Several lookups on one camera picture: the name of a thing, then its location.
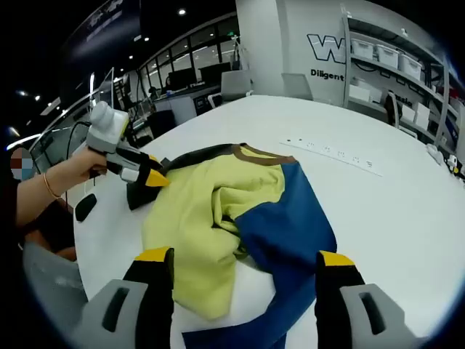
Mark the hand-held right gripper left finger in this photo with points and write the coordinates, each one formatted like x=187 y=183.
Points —
x=152 y=291

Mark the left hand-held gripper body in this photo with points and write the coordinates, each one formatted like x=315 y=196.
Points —
x=107 y=127

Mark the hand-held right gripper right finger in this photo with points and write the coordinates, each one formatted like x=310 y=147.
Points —
x=341 y=291

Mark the yellow blue grey garment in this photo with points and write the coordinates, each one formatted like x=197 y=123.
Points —
x=189 y=225

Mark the person's left hand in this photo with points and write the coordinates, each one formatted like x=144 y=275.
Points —
x=81 y=167

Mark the black oval pad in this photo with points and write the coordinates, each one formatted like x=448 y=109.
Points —
x=85 y=207

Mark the black computer monitor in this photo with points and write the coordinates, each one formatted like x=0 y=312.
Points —
x=214 y=72
x=181 y=78

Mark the grey mesh office chair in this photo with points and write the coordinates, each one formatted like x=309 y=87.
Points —
x=51 y=280

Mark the person's dark clothing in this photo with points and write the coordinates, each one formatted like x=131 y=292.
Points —
x=54 y=232

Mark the white socket strip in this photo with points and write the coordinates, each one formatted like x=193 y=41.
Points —
x=330 y=156

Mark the ceiling spotlight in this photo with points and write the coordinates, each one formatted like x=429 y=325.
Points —
x=181 y=11

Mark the white cloth bundle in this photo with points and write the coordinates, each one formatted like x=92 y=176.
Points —
x=436 y=152

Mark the idle white yellow gripper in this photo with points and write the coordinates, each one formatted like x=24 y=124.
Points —
x=455 y=161

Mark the black white office chair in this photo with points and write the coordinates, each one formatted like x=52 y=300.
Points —
x=392 y=107

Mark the grey metal shelf rack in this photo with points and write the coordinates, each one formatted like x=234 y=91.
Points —
x=346 y=54

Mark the white storage bin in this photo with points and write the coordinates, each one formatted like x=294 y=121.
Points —
x=363 y=49
x=410 y=65
x=388 y=55

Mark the wall lettering decal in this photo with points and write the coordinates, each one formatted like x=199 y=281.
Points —
x=323 y=49

